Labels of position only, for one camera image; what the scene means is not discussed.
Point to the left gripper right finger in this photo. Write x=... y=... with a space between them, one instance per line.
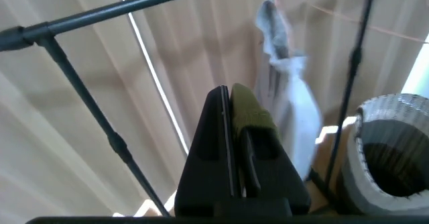
x=278 y=180

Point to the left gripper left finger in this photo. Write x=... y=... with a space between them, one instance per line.
x=207 y=170

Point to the green garment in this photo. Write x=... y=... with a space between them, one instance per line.
x=249 y=113

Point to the pink clothes hanger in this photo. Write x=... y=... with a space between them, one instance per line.
x=385 y=29

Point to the white laundry basket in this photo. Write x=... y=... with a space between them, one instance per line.
x=355 y=183

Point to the black clothes rack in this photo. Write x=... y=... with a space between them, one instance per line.
x=83 y=93

